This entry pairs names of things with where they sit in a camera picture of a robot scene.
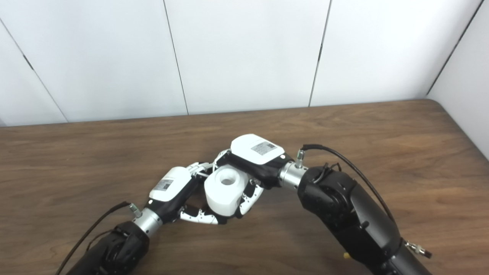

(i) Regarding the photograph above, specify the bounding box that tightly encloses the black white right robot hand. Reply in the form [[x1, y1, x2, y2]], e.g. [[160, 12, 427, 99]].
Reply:
[[212, 134, 287, 219]]

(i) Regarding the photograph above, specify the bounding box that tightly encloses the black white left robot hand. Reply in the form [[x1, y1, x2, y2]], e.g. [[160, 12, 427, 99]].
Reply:
[[147, 162, 230, 226]]

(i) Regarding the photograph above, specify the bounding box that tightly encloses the round white plastic piece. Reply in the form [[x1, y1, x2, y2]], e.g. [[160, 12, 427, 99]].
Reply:
[[204, 165, 249, 217]]

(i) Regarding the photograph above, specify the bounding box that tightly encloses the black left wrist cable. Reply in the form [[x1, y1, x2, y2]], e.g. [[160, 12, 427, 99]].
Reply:
[[55, 201, 143, 275]]

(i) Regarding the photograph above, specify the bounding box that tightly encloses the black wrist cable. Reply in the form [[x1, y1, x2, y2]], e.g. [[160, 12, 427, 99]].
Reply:
[[296, 144, 396, 224], [55, 201, 143, 275]]

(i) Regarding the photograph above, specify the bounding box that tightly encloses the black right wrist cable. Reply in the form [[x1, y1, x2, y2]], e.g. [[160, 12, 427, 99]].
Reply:
[[296, 144, 396, 224]]

